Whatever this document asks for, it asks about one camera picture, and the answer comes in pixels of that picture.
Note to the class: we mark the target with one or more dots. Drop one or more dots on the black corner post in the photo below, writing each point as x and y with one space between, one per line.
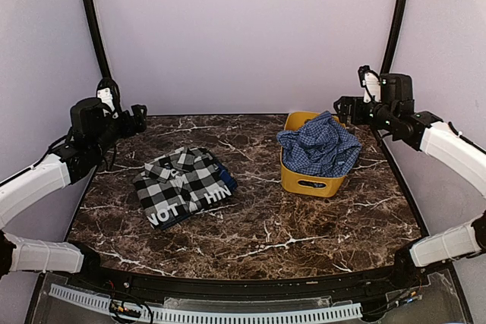
393 38
96 38

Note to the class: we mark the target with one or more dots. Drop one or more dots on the blue checked long sleeve shirt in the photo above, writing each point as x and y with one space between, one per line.
320 147

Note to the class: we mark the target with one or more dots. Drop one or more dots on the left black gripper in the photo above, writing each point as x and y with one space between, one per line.
130 129

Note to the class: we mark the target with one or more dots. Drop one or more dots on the black white plaid shirt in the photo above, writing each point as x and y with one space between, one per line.
146 182

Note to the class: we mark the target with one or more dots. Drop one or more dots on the white slotted cable duct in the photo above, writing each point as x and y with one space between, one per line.
209 311

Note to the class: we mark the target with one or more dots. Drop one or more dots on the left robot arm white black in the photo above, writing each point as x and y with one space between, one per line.
96 126

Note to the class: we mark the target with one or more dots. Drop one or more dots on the black front rail frame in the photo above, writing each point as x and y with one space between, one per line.
368 285

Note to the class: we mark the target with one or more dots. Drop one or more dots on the yellow plastic basket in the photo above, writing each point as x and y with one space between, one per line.
294 182

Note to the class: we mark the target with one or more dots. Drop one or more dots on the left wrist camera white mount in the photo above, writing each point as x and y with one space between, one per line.
107 90

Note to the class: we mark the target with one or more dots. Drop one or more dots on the left black corner post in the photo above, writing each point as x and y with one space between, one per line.
96 38

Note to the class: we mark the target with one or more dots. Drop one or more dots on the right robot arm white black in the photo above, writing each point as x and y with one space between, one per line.
388 104

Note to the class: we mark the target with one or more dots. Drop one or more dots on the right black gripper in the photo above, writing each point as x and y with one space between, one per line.
346 101

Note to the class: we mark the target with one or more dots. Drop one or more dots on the right black corner post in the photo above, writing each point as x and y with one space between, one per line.
393 38

